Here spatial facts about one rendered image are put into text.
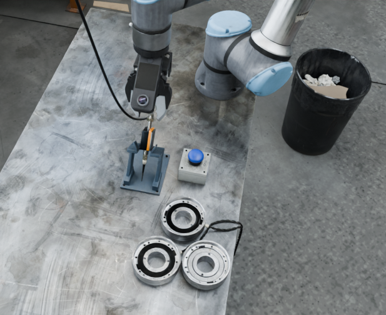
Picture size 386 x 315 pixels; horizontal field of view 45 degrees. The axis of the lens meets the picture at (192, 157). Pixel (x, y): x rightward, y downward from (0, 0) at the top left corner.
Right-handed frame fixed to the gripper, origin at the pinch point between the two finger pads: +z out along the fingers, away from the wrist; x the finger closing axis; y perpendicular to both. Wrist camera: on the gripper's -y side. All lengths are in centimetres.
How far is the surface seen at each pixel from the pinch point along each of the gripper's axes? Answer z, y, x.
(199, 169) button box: 13.6, -1.9, -13.6
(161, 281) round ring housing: 14.7, -31.7, -10.4
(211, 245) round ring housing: 15.1, -21.0, -19.7
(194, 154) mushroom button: 10.6, 0.1, -11.6
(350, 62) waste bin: 58, 107, -69
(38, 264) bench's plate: 18.1, -32.1, 16.8
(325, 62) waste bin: 63, 110, -59
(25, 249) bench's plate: 18.2, -29.3, 20.9
